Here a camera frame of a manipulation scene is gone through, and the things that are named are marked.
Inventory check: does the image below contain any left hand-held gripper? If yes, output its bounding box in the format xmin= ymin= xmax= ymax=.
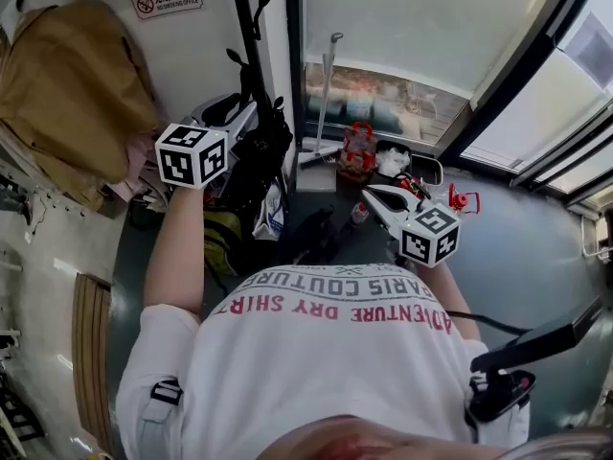
xmin=154 ymin=92 xmax=261 ymax=191

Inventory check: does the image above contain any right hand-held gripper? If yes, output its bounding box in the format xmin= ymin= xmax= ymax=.
xmin=359 ymin=183 xmax=462 ymax=268

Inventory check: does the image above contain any black bag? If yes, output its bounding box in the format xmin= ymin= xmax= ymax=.
xmin=229 ymin=96 xmax=294 ymax=239

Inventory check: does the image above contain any black coat rack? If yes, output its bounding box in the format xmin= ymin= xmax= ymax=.
xmin=224 ymin=0 xmax=288 ymax=128

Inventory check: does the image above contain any person's right forearm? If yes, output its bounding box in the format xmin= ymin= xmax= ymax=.
xmin=414 ymin=256 xmax=483 ymax=342

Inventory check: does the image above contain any person's left forearm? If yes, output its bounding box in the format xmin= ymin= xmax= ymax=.
xmin=143 ymin=179 xmax=212 ymax=318

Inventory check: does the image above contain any red snack bag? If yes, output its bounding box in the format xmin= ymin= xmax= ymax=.
xmin=336 ymin=121 xmax=377 ymax=184

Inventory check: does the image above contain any white plastic bag blue print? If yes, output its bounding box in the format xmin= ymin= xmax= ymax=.
xmin=252 ymin=182 xmax=288 ymax=242

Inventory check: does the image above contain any yellow-green bag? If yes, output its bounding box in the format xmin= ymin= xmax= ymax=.
xmin=203 ymin=208 xmax=243 ymax=277

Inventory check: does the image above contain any black bin with white liner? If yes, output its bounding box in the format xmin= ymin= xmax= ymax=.
xmin=374 ymin=140 xmax=413 ymax=177

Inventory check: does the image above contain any grey tray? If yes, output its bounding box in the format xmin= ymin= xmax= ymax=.
xmin=409 ymin=154 xmax=444 ymax=187

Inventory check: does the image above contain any grey dustpan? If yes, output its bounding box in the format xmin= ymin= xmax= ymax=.
xmin=295 ymin=149 xmax=339 ymax=194

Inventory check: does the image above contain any black shoe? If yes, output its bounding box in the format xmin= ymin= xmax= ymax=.
xmin=290 ymin=206 xmax=346 ymax=265

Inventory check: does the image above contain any pink cloth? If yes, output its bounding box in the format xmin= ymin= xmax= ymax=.
xmin=104 ymin=131 xmax=169 ymax=200

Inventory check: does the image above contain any brown jacket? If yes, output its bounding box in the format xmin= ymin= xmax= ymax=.
xmin=0 ymin=0 xmax=162 ymax=210

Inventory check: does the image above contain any person's white printed shirt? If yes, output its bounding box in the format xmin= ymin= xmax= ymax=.
xmin=116 ymin=261 xmax=531 ymax=449

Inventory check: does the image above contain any black clamp with red button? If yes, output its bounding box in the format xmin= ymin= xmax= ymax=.
xmin=464 ymin=371 xmax=537 ymax=426

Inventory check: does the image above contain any wooden slat board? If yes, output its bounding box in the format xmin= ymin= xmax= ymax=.
xmin=71 ymin=273 xmax=114 ymax=454

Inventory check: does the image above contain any grey long-handled mop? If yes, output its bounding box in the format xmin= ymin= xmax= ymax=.
xmin=299 ymin=31 xmax=346 ymax=170

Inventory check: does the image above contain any black cable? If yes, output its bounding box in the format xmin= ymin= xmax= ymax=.
xmin=447 ymin=310 xmax=531 ymax=337

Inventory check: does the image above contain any black window frame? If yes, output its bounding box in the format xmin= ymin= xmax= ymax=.
xmin=284 ymin=0 xmax=613 ymax=162

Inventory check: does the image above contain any white wall handle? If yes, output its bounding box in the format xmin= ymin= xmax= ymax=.
xmin=580 ymin=213 xmax=613 ymax=263

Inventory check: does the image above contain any black strap buckle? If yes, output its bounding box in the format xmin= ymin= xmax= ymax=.
xmin=149 ymin=379 xmax=183 ymax=406

